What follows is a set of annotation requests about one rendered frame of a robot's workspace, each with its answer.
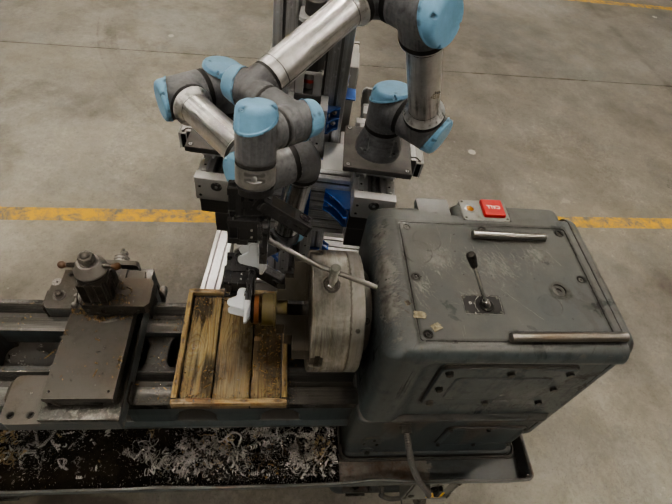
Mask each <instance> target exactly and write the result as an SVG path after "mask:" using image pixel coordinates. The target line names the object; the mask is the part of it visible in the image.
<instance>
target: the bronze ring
mask: <svg viewBox="0 0 672 504"><path fill-rule="evenodd" d="M287 311H288V300H277V291H275V293H263V296H262V295H260V294H255V295H253V294H252V296H251V311H250V323H251V324H259V323H261V324H262V326H273V328H276V315H277V314H278V315H287Z"/></svg>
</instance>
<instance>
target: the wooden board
mask: <svg viewBox="0 0 672 504"><path fill-rule="evenodd" d="M215 291H217V292H215ZM224 291H225V289H194V288H192V289H189V294H188V299H187V305H186V311H185V317H184V322H185V324H184V323H183V328H182V334H181V342H180V348H179V353H178V358H177V364H176V370H175V375H174V381H173V386H172V392H171V397H170V398H171V399H170V400H171V403H170V406H171V409H210V407H212V409H249V406H250V408H286V407H287V372H286V371H287V361H288V344H284V343H283V335H284V333H276V331H275V330H276V328H273V326H262V324H261V323H259V324H255V325H256V327H255V332H254V326H252V325H253V324H251V323H250V319H249V320H248V322H247V323H246V324H243V317H242V316H238V315H234V314H230V313H229V312H228V308H229V307H230V306H229V305H228V304H227V301H228V299H229V298H232V297H229V298H227V297H224ZM196 297H197V298H196ZM204 297H205V298H204ZM208 297H209V299H208ZM213 297H214V298H213ZM217 297H218V298H217ZM199 298H201V300H200V299H199ZM223 298H224V300H227V301H224V302H223V300H221V299H223ZM225 298H226V299H225ZM196 299H197V300H196ZM203 299H205V300H203ZM206 299H207V300H206ZM210 299H211V300H210ZM195 301H196V302H195ZM206 301H207V302H206ZM213 301H214V302H213ZM217 301H218V302H217ZM202 302H203V303H202ZM196 303H197V304H196ZM198 303H199V304H198ZM210 303H211V304H210ZM203 304H205V305H203ZM222 304H223V311H222ZM195 305H197V306H198V307H196V308H195ZM203 307H204V308H203ZM194 308H195V309H194ZM210 308H211V309H210ZM187 309H188V311H187ZM196 309H199V310H196ZM211 310H212V311H211ZM200 311H201V312H200ZM204 311H205V312H204ZM209 313H210V314H209ZM221 313H222V320H221ZM188 314H191V315H188ZM192 314H193V315H192ZM211 315H212V317H211ZM192 316H193V318H194V320H193V318H192ZM196 317H197V318H196ZM219 317H220V319H219ZM192 320H193V321H192ZM200 320H201V321H202V322H201V321H200ZM220 321H221V323H222V324H221V327H220ZM232 322H233V323H232ZM217 323H218V324H219V325H218V324H217ZM192 324H193V325H192ZM237 326H238V327H237ZM203 327H204V328H203ZM257 327H258V328H257ZM219 329H220V336H219ZM262 329H263V330H262ZM265 329H266V330H265ZM271 331H272V333H271ZM258 333H259V334H258ZM267 333H268V334H267ZM253 334H254V348H253ZM256 334H258V335H259V337H260V338H259V337H257V336H258V335H256ZM262 334H264V335H263V337H262ZM268 335H270V336H268ZM276 335H277V337H278V336H279V335H280V336H281V337H280V338H281V339H279V337H278V338H277V337H276ZM218 338H219V345H218ZM221 339H222V340H221ZM266 339H268V340H266ZM270 340H271V341H270ZM281 340H282V341H281ZM265 342H266V343H265ZM276 342H277V343H276ZM278 342H279V343H278ZM257 344H258V345H257ZM260 344H261V345H260ZM279 344H280V345H279ZM262 345H263V347H262ZM270 346H271V347H270ZM217 347H218V353H217ZM266 347H267V348H268V349H266ZM276 347H279V348H276ZM262 348H263V350H262ZM252 349H253V364H254V366H256V367H254V366H253V364H252ZM258 349H259V350H258ZM260 349H261V350H262V351H261V350H260ZM272 349H273V350H275V351H276V349H277V351H276V352H275V351H274V352H273V350H272ZM257 350H258V351H257ZM264 350H265V351H264ZM278 350H280V352H278ZM271 352H273V353H271ZM259 353H260V355H259ZM265 353H266V355H265ZM267 353H268V355H267ZM270 353H271V354H270ZM276 353H277V354H276ZM216 355H217V362H216ZM263 355H265V356H263ZM269 355H270V356H269ZM277 355H278V356H277ZM257 357H258V358H257ZM272 357H273V358H272ZM261 358H262V359H261ZM268 358H269V359H268ZM278 361H279V363H277V362H278ZM280 361H281V362H280ZM270 363H271V364H270ZM215 364H216V370H217V371H218V372H217V371H216V370H215ZM221 364H222V365H221ZM269 364H270V365H269ZM278 364H279V368H277V367H278V366H277V365H278ZM186 365H187V366H186ZM251 365H252V368H253V370H252V375H253V374H254V375H253V377H252V380H251V374H250V371H251V370H250V369H251ZM260 365H261V367H260ZM280 365H281V367H280ZM198 366H199V367H200V368H198ZM273 366H274V368H273ZM276 366H277V367H276ZM192 367H193V368H194V369H193V368H192ZM206 367H207V368H206ZM212 367H213V368H212ZM184 368H185V369H184ZM271 368H272V369H271ZM192 369H193V370H192ZM259 369H261V370H262V371H261V370H259ZM267 369H268V371H267V372H268V374H267V372H266V370H267ZM183 370H184V371H183ZM186 370H187V371H186ZM201 370H202V371H201ZM204 370H206V371H204ZM209 370H210V371H209ZM226 370H228V372H227V371H226ZM249 370H250V371H249ZM185 371H186V372H187V373H185ZM199 371H201V372H199ZM203 371H204V372H203ZM208 371H209V372H208ZM211 371H214V372H212V373H213V374H212V373H211ZM248 371H249V372H248ZM263 371H264V372H263ZM275 371H276V372H277V373H276V372H275ZM215 372H216V373H215ZM265 372H266V373H265ZM177 373H178V375H177ZM179 373H180V374H179ZM183 373H184V374H183ZM208 373H209V374H208ZM214 373H215V374H216V377H215V379H214ZM222 373H223V374H222ZM272 373H273V374H272ZM196 374H197V375H196ZM280 374H281V375H280ZM203 375H204V376H205V377H206V376H207V377H206V379H204V377H203ZM219 375H220V376H219ZM260 375H261V376H260ZM208 376H209V378H208ZM273 376H275V377H273ZM188 377H189V378H188ZM225 377H226V378H225ZM277 377H278V378H277ZM191 378H192V379H191ZM207 378H208V379H207ZM220 378H223V379H220ZM224 378H225V379H224ZM257 378H258V379H257ZM275 378H277V379H278V380H276V379H275ZM279 378H280V379H279ZM188 379H190V380H188ZM219 379H220V380H219ZM237 379H240V380H237ZM249 379H250V380H251V390H253V391H251V395H250V389H249V387H250V386H249V385H250V381H249ZM264 379H266V380H264ZM272 379H273V380H272ZM184 380H185V381H184ZM268 380H269V381H268ZM274 380H275V381H274ZM183 381H184V382H183ZM192 381H193V382H192ZM213 381H216V382H214V383H215V384H214V388H215V389H214V388H213ZM248 381H249V382H248ZM254 381H255V382H254ZM197 382H198V383H197ZM203 382H204V383H203ZM208 382H210V383H208ZM252 382H253V383H254V384H253V383H252ZM269 382H270V383H269ZM185 383H186V384H187V385H185ZM244 383H245V384H244ZM258 383H259V384H258ZM273 383H276V384H273ZM182 384H183V385H182ZM248 384H249V385H248ZM191 385H192V386H191ZM207 385H209V386H207ZM262 385H263V386H262ZM268 385H269V386H270V388H269V386H268ZM272 385H274V386H272ZM205 386H207V387H205ZM210 386H212V387H210ZM175 387H176V388H177V389H176V388H175ZM204 387H205V388H204ZM274 387H276V388H275V389H274ZM277 387H279V388H277ZM191 388H192V390H191ZM211 388H212V389H211ZM246 388H248V389H246ZM252 388H253V389H252ZM265 388H266V392H265V393H266V394H264V391H265V390H264V389H265ZM272 389H274V390H275V391H274V390H272ZM276 389H277V390H276ZM278 389H279V390H278ZM184 390H185V391H184ZM190 390H191V392H190ZM212 390H213V394H214V395H213V398H212V392H210V391H212ZM237 390H238V391H237ZM244 390H245V391H244ZM271 390H272V391H271ZM180 391H183V392H180ZM187 391H188V392H187ZM262 391H263V392H262ZM267 391H269V392H267ZM198 392H199V393H200V394H198V396H197V395H196V394H197V393H198ZM239 392H240V394H239ZM247 392H249V393H248V394H247ZM272 392H273V393H272ZM279 392H280V394H279ZM180 393H181V394H182V395H183V396H182V395H180ZM202 393H204V394H205V395H204V394H203V396H204V397H202ZM210 393H211V394H210ZM216 393H217V394H216ZM254 393H255V396H254ZM269 393H272V394H271V395H270V394H269ZM188 394H189V395H191V396H188ZM215 394H216V397H215ZM232 394H233V395H232ZM278 394H279V395H278ZM192 395H194V396H192ZM209 395H210V396H209ZM234 395H235V397H236V399H235V398H234V397H233V396H234ZM264 395H266V396H264ZM277 395H278V396H277ZM186 396H187V397H186ZM199 396H200V397H199ZM207 396H208V398H207ZM230 396H231V397H230ZM249 396H250V399H249ZM251 396H252V397H251ZM270 396H271V397H270ZM275 396H277V397H275ZM181 397H182V398H181ZM190 397H192V398H190ZM194 397H195V398H194ZM209 397H210V398H209ZM255 397H256V398H255ZM269 397H270V398H269ZM273 397H274V398H273ZM216 398H217V399H216ZM193 399H194V400H193ZM192 400H193V401H192ZM203 400H204V401H203ZM194 401H195V402H194ZM211 401H212V402H211ZM172 402H173V403H172ZM193 402H194V403H193Z"/></svg>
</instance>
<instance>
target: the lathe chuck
mask: <svg viewBox="0 0 672 504"><path fill-rule="evenodd" d="M310 252H320V253H322V256H321V255H316V254H312V255H311V259H312V260H314V261H316V262H318V263H321V264H323V265H326V266H329V267H331V265H332V264H334V263H337V264H339V265H340V266H341V270H340V271H342V272H345V273H347V274H350V269H349V262H348V258H347V255H346V252H345V251H341V250H315V249H310V250H309V252H308V256H307V257H309V258H310ZM328 277H329V272H327V271H324V270H321V269H319V268H316V267H314V266H312V265H310V282H309V298H308V301H304V304H306V305H307V304H309V315H308V328H309V357H310V358H315V356H320V358H322V359H321V364H318V366H313V364H308V359H304V366H305V370H306V371H307V372H342V371H343V370H344V368H345V365H346V361H347V356H348V350H349V342H350V329H351V280H348V279H345V278H343V277H340V276H339V277H338V283H339V287H338V289H337V290H335V291H330V290H328V289H327V288H326V287H325V281H326V280H327V279H328Z"/></svg>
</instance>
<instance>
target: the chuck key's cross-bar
mask: <svg viewBox="0 0 672 504"><path fill-rule="evenodd" d="M268 243H269V244H271V245H273V246H275V247H277V248H279V249H281V250H283V251H285V252H287V253H288V254H290V255H292V256H294V257H296V258H298V259H300V260H302V261H304V262H306V263H308V264H310V265H312V266H314V267H316V268H319V269H321V270H324V271H327V272H329V273H330V268H331V267H329V266H326V265H323V264H321V263H318V262H316V261H314V260H312V259H310V258H308V257H306V256H304V255H302V254H300V253H298V252H296V251H295V250H293V249H291V248H289V247H287V246H285V245H283V244H281V243H279V242H277V241H275V240H273V239H271V238H270V240H269V241H268ZM338 276H340V277H343V278H345V279H348V280H351V281H353V282H356V283H359V284H361V285H364V286H367V287H369V288H372V289H375V290H377V288H378V285H377V284H374V283H371V282H369V281H366V280H363V279H361V278H358V277H355V276H353V275H350V274H347V273H345V272H342V271H340V273H339V274H338Z"/></svg>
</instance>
